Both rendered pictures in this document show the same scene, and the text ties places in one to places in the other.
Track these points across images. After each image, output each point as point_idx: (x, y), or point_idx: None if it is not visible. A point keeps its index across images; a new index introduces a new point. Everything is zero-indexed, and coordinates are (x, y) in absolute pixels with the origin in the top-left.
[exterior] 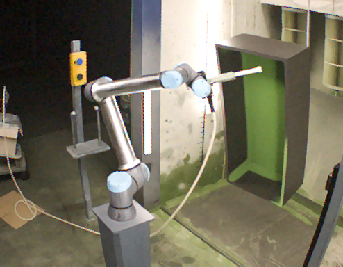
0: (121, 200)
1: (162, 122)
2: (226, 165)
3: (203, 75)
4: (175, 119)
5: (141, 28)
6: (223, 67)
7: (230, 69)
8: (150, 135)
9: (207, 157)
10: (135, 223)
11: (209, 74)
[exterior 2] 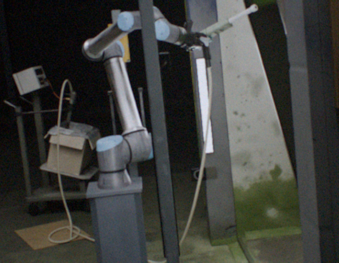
0: (105, 161)
1: (230, 114)
2: (290, 163)
3: (187, 23)
4: (249, 113)
5: None
6: (263, 26)
7: (275, 29)
8: (210, 128)
9: (208, 123)
10: (116, 190)
11: None
